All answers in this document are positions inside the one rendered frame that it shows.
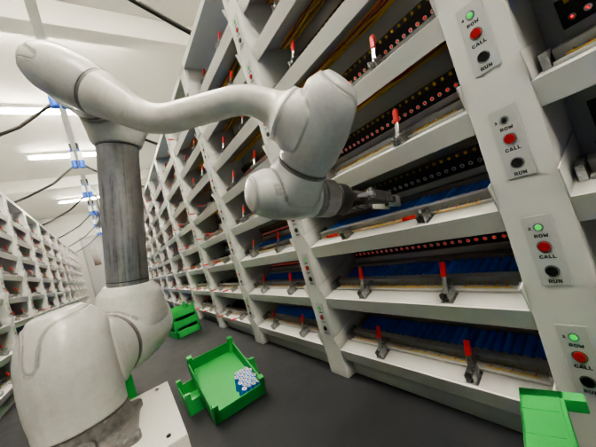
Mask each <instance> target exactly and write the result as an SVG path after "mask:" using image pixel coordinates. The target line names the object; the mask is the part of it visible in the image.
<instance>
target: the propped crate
mask: <svg viewBox="0 0 596 447"><path fill-rule="evenodd" d="M226 339H227V342H226V343H224V344H222V345H220V346H218V347H216V348H214V349H211V350H210V351H208V352H206V353H204V354H202V355H200V356H198V357H195V358H194V359H192V356H191V355H190V356H188V357H186V361H187V365H188V370H189V374H190V375H191V377H192V380H193V382H194V384H195V386H196V388H197V389H198V391H199V393H200V396H201V398H202V400H203V402H204V404H205V405H206V407H207V409H208V412H209V414H210V416H211V418H212V420H213V421H214V423H215V425H216V426H217V425H218V424H220V423H221V422H223V421H224V420H226V419H228V418H229V417H231V415H233V414H234V413H236V412H238V411H239V410H241V409H242V408H244V407H245V406H247V405H248V404H250V403H252V402H253V401H254V400H255V399H257V398H258V397H260V396H262V395H263V394H265V393H266V392H265V384H264V377H263V375H262V374H258V372H257V371H256V370H255V368H254V367H253V366H252V365H251V364H250V363H249V362H248V361H247V359H246V358H245V357H244V355H243V354H242V353H241V352H240V351H239V349H238V348H237V347H236V345H235V344H234V343H233V342H232V337H231V336H228V337H226ZM244 367H247V368H252V373H255V374H256V378H257V379H258V380H259V383H260V384H259V385H258V386H256V387H254V388H252V389H251V390H249V391H248V392H247V393H245V394H244V395H242V396H239V392H237V391H236V387H235V380H234V377H235V372H239V370H240V369H243V368H244Z"/></svg>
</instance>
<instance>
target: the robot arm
mask: <svg viewBox="0 0 596 447"><path fill-rule="evenodd" d="M15 59H16V64H17V66H18V68H19V70H20V72H21V73H22V74H23V75H24V76H25V77H26V78H27V79H28V80H29V81H30V82H31V83H32V84H33V85H34V86H35V87H36V88H37V89H39V90H41V91H43V92H44V93H46V94H48V95H49V96H50V97H51V98H53V99H54V100H56V101H57V102H58V103H60V104H61V105H62V106H63V107H65V108H66V109H68V110H69V111H71V112H72V113H74V114H76V115H78V116H79V118H80V120H81V122H82V125H83V127H84V129H85V131H86V133H87V136H88V139H89V140H90V142H91V144H92V145H93V146H94V147H95V148H96V159H97V171H98V193H99V205H100V216H101V229H102V240H103V252H104V264H105V275H106V286H105V287H103V288H102V289H101V291H100V292H99V293H98V295H97V296H96V298H95V304H94V305H92V304H86V303H82V302H79V303H75V304H72V305H68V306H66V307H63V308H60V309H57V310H54V311H51V312H49V313H46V314H44V315H42V316H40V317H37V318H34V319H32V320H30V321H29V322H27V323H26V325H25V326H24V328H23V330H22V331H21V332H20V333H19V334H18V337H17V339H16V341H15V344H14V348H13V352H12V362H11V377H12V390H13V394H14V399H15V404H16V407H17V411H18V414H19V417H20V422H21V425H22V427H23V430H24V432H25V434H26V436H27V440H28V443H29V446H30V447H131V446H132V445H134V444H135V443H137V442H138V441H139V440H140V439H141V438H142V432H141V429H140V427H139V413H140V409H141V408H142V406H143V401H142V399H141V398H138V399H135V400H133V401H130V400H129V396H128V392H127V389H126V383H125V381H126V380H127V379H128V378H129V376H130V374H131V372H132V371H133V370H134V369H136V368H137V367H139V366H140V365H141V364H142V363H144V361H146V360H147V359H148V358H149V357H150V356H151V355H153V354H154V353H155V352H156V351H157V350H158V349H159V348H160V346H161V345H162V344H163V343H164V341H165V340H166V339H167V338H168V336H169V333H170V330H171V327H172V323H173V316H172V311H171V308H170V307H169V305H168V303H167V302H166V301H165V299H164V297H163V294H162V291H161V287H160V286H159V285H158V284H157V283H156V282H155V281H153V280H152V279H149V271H148V261H147V249H146V238H145V217H144V206H143V194H142V184H141V173H140V161H139V151H141V149H142V148H143V146H144V144H145V138H146V137H147V136H148V135H149V133H150V134H158V135H166V134H173V133H177V132H182V131H185V130H189V129H194V128H198V127H200V126H204V125H208V124H210V123H214V122H219V121H223V120H226V119H230V118H233V117H237V116H250V117H254V118H256V119H257V120H259V121H261V122H263V123H264V124H265V125H266V126H267V127H268V129H269V131H270V134H271V139H272V140H273V141H275V142H276V143H277V144H278V147H279V148H280V149H281V151H280V154H279V156H278V158H277V159H276V161H275V162H274V163H273V164H272V165H271V167H270V168H269V169H260V170H258V171H256V172H255V173H253V174H251V175H250V176H248V178H247V181H246V185H245V201H246V203H247V206H248V208H249V209H250V210H251V211H252V213H253V214H255V215H258V216H262V217H266V218H270V219H276V220H302V219H305V218H307V217H331V216H334V215H344V214H346V213H348V212H349V211H350V210H365V209H366V208H367V209H371V208H372V209H390V206H394V207H401V206H402V205H401V200H400V196H398V195H391V192H388V191H382V190H376V189H373V188H371V187H370V188H368V189H367V192H359V191H357V190H354V191H352V190H351V189H350V187H349V186H348V185H346V184H338V183H337V182H336V181H334V180H332V179H325V177H326V175H327V174H328V172H329V170H330V169H331V167H332V166H333V165H334V163H335V162H336V161H337V160H338V158H339V156H340V154H341V152H342V150H343V148H344V146H345V144H346V142H347V140H348V138H349V134H350V131H351V128H352V125H353V122H354V120H355V116H356V112H357V91H356V89H355V87H354V86H353V85H352V84H351V83H350V82H348V81H347V80H346V79H344V78H343V77H342V76H340V75H339V74H337V73H335V72H334V71H333V70H330V69H327V70H325V71H319V72H317V73H315V74H314V75H313V76H311V77H310V78H309V79H308V80H307V81H306V83H305V85H304V87H303V88H298V87H296V86H294V87H293V88H291V89H290V90H284V91H282V90H274V89H271V88H268V87H264V86H260V85H254V84H236V85H231V86H226V87H222V88H219V89H215V90H210V91H206V92H203V93H200V94H196V95H193V96H190V97H186V98H180V99H177V100H173V101H170V102H166V103H151V102H148V101H146V100H144V99H142V98H141V97H139V96H138V95H137V94H136V93H135V92H134V91H133V90H132V89H131V88H129V87H128V86H127V85H126V84H125V83H123V82H122V81H121V80H119V79H118V78H116V77H115V76H113V75H111V74H109V73H108V72H107V71H106V70H105V69H104V68H102V67H100V66H98V65H97V64H95V63H94V62H93V61H91V60H89V59H87V58H85V57H84V56H82V55H81V54H79V53H77V52H75V51H72V50H70V49H68V48H67V47H65V46H62V45H60V44H58V43H53V42H49V41H44V40H27V41H25V42H24V43H22V44H20V45H19V46H18V47H17V49H16V51H15Z"/></svg>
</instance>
